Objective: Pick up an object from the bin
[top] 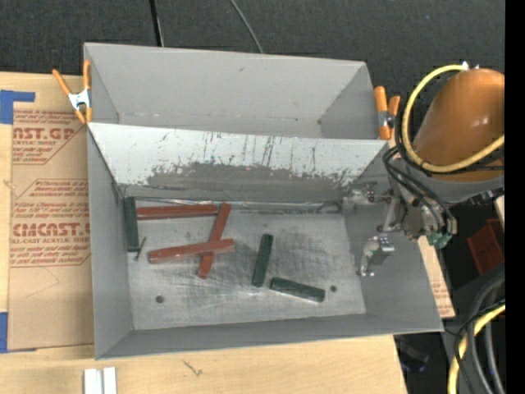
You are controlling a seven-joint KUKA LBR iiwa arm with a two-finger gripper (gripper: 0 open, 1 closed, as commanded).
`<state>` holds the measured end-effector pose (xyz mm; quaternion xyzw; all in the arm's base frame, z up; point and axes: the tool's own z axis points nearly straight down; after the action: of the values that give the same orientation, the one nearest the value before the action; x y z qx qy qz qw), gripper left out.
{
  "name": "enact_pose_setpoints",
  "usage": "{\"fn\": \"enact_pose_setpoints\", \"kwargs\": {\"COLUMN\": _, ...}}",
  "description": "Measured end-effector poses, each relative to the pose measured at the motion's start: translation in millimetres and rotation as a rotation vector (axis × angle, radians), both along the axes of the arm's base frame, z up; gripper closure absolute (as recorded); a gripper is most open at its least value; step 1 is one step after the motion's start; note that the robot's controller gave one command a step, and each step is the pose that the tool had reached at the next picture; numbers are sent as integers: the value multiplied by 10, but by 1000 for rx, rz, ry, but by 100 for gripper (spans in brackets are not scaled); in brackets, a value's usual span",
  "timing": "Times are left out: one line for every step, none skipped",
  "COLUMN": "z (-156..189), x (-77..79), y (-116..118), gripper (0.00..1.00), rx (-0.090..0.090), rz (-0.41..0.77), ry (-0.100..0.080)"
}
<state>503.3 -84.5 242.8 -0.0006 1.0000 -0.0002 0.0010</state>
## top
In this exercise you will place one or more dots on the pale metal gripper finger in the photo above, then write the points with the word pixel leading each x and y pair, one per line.
pixel 383 246
pixel 371 194

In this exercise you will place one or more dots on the dark green flat block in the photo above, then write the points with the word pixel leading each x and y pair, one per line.
pixel 297 289
pixel 131 224
pixel 262 261

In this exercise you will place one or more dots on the red-brown flat block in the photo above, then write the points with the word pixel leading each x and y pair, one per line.
pixel 176 253
pixel 216 228
pixel 176 211

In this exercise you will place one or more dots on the grey metal bin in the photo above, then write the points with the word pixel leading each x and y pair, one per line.
pixel 229 97

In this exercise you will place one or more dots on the thin black rod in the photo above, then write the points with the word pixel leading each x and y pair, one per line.
pixel 140 248

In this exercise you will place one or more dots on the brown cardboard board, red print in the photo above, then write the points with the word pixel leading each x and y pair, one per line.
pixel 49 203

